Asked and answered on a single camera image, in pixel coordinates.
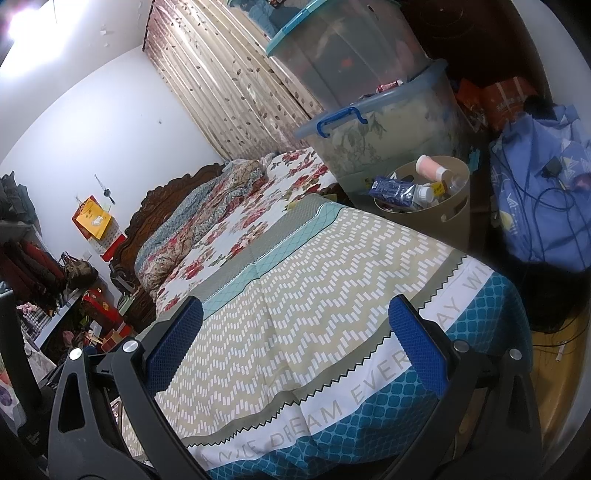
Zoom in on checkered cloth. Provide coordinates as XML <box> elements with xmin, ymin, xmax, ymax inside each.
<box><xmin>18</xmin><ymin>302</ymin><xmax>54</xmax><ymax>335</ymax></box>

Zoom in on clear storage box blue lid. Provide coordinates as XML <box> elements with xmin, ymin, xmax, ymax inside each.
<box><xmin>293</xmin><ymin>60</ymin><xmax>472</xmax><ymax>197</ymax></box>

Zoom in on folded dark red clothes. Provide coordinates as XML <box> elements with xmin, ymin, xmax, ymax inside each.
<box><xmin>0</xmin><ymin>237</ymin><xmax>65</xmax><ymax>305</ymax></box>

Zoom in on beige plastic bin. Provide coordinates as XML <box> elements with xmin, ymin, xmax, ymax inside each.
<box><xmin>373</xmin><ymin>156</ymin><xmax>472</xmax><ymax>224</ymax></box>

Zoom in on ceiling light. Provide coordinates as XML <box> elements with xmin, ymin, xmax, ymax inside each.
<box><xmin>0</xmin><ymin>0</ymin><xmax>51</xmax><ymax>42</ymax></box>

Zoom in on leaf print curtain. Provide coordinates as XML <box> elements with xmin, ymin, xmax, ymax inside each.
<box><xmin>141</xmin><ymin>0</ymin><xmax>333</xmax><ymax>162</ymax></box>

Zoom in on dark wooden cabinet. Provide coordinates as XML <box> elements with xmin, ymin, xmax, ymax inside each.
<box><xmin>399</xmin><ymin>0</ymin><xmax>550</xmax><ymax>88</ymax></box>

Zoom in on red gift bag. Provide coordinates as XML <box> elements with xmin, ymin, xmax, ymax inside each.
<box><xmin>83</xmin><ymin>288</ymin><xmax>125</xmax><ymax>328</ymax></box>

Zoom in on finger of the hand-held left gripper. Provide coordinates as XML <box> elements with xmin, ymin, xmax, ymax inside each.
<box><xmin>0</xmin><ymin>291</ymin><xmax>51</xmax><ymax>467</ymax></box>

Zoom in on brown handbag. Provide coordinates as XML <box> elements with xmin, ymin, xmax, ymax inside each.
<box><xmin>59</xmin><ymin>251</ymin><xmax>99</xmax><ymax>288</ymax></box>

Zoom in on hanging wall ornament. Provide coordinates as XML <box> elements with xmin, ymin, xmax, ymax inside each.
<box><xmin>95</xmin><ymin>174</ymin><xmax>115</xmax><ymax>205</ymax></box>

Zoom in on blue white drink carton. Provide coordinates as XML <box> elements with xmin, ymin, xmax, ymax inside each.
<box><xmin>369</xmin><ymin>175</ymin><xmax>419</xmax><ymax>207</ymax></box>

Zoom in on yellow wall calendar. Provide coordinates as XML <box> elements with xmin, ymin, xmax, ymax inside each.
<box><xmin>71</xmin><ymin>196</ymin><xmax>127</xmax><ymax>264</ymax></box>

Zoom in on orange cardboard box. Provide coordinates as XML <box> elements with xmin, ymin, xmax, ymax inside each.
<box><xmin>455</xmin><ymin>76</ymin><xmax>539</xmax><ymax>132</ymax></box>

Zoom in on blue printed cloth bag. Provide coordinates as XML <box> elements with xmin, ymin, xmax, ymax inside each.
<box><xmin>488</xmin><ymin>104</ymin><xmax>591</xmax><ymax>271</ymax></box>

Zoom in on white floral bedsheet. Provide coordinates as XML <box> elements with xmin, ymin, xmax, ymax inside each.
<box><xmin>154</xmin><ymin>148</ymin><xmax>333</xmax><ymax>310</ymax></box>

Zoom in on pink plastic cup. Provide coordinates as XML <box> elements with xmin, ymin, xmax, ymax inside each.
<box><xmin>416</xmin><ymin>155</ymin><xmax>455</xmax><ymax>183</ymax></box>

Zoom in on carved wooden headboard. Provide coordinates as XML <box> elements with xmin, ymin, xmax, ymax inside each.
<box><xmin>108</xmin><ymin>162</ymin><xmax>227</xmax><ymax>319</ymax></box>

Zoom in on floral pillow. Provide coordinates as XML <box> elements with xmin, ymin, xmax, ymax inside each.
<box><xmin>135</xmin><ymin>159</ymin><xmax>273</xmax><ymax>291</ymax></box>

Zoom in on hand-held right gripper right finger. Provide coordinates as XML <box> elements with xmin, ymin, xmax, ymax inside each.
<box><xmin>383</xmin><ymin>294</ymin><xmax>543</xmax><ymax>480</ymax></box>

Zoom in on grey storage shelf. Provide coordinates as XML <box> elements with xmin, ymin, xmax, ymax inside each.
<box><xmin>0</xmin><ymin>217</ymin><xmax>134</xmax><ymax>370</ymax></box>

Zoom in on black cable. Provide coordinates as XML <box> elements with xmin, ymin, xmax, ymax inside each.
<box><xmin>501</xmin><ymin>134</ymin><xmax>583</xmax><ymax>333</ymax></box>

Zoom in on dark hanging clothes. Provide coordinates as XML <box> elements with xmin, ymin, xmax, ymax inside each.
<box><xmin>0</xmin><ymin>173</ymin><xmax>40</xmax><ymax>227</ymax></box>

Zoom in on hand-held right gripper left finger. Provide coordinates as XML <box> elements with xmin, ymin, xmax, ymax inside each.
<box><xmin>46</xmin><ymin>295</ymin><xmax>213</xmax><ymax>480</ymax></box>

